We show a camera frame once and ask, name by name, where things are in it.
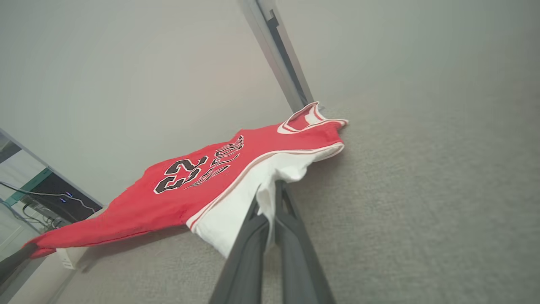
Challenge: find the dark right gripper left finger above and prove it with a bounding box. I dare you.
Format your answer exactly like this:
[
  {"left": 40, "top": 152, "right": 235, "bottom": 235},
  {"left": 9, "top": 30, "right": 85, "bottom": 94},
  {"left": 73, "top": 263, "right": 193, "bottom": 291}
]
[{"left": 208, "top": 192, "right": 270, "bottom": 304}]

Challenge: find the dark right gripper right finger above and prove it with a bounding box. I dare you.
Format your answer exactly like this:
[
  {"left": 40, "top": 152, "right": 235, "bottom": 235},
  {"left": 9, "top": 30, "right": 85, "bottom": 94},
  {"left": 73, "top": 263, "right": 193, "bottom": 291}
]
[{"left": 273, "top": 181, "right": 337, "bottom": 304}]

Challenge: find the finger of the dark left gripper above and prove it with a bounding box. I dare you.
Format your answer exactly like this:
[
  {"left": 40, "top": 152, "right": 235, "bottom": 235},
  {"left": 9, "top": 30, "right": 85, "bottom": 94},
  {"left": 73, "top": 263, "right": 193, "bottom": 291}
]
[{"left": 0, "top": 243, "right": 38, "bottom": 288}]

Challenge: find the red and white basketball jersey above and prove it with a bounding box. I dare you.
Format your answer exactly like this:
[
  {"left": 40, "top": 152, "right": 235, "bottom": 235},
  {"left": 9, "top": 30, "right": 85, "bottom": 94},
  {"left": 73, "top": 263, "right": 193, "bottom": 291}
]
[{"left": 23, "top": 101, "right": 350, "bottom": 259}]

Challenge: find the small white box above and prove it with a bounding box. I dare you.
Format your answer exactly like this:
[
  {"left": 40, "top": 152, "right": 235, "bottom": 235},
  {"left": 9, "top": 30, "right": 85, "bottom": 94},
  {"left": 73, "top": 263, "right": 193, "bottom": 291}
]
[{"left": 55, "top": 247, "right": 89, "bottom": 271}]

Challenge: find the grey fabric sofa cushion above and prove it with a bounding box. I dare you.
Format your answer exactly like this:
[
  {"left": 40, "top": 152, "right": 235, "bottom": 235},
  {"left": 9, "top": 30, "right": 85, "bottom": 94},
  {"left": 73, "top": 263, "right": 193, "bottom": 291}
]
[{"left": 46, "top": 99, "right": 540, "bottom": 304}]

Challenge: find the black equipment with cables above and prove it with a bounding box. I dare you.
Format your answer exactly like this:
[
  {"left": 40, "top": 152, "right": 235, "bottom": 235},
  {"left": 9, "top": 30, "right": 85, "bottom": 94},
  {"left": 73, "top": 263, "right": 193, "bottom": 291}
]
[{"left": 0, "top": 129, "right": 104, "bottom": 231}]

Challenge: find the grey metal partition post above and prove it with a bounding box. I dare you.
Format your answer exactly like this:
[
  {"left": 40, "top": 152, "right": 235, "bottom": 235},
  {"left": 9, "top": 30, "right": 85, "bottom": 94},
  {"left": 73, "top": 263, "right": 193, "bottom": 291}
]
[{"left": 237, "top": 0, "right": 316, "bottom": 113}]

